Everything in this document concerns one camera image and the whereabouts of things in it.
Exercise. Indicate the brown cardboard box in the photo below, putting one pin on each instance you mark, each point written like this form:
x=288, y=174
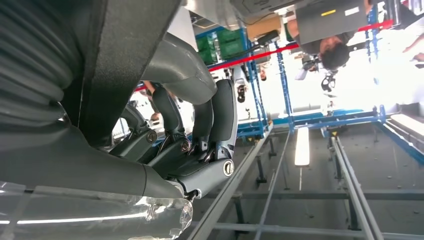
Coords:
x=263, y=28

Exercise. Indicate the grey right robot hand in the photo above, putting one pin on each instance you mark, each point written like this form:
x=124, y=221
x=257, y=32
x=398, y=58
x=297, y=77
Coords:
x=99, y=169

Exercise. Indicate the clear plastic film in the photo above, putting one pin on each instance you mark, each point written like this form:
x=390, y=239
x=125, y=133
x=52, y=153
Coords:
x=99, y=218

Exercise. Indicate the grey ceiling rail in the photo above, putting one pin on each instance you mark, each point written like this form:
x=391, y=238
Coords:
x=298, y=230
x=354, y=188
x=271, y=185
x=228, y=188
x=298, y=195

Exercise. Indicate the red horizontal bar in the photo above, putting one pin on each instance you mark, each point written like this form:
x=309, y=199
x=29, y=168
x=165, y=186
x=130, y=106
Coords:
x=251, y=57

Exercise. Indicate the person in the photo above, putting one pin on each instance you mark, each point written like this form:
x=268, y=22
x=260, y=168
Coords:
x=418, y=57
x=331, y=23

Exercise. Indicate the green plastic crate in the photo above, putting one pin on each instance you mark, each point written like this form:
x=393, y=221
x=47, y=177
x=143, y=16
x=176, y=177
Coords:
x=207, y=51
x=232, y=44

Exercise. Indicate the white ceiling light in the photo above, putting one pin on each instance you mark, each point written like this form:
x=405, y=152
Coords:
x=302, y=147
x=410, y=124

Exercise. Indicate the tall blue metal rack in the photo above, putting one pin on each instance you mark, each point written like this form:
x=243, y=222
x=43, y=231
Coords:
x=348, y=118
x=251, y=130

